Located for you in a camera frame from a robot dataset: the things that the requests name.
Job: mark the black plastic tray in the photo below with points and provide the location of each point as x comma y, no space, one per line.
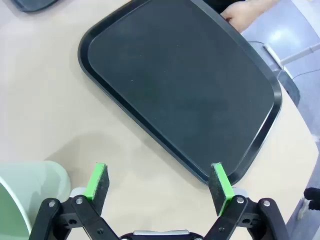
175,87
35,5

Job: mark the person's left hand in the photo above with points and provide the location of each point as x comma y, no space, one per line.
243,15

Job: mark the person in black t-shirt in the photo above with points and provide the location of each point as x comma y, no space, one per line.
215,3

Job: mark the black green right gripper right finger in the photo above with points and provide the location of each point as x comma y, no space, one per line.
221,187

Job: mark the light green tall cup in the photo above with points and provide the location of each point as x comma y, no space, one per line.
25,180

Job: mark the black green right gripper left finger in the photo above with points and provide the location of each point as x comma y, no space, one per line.
97,185

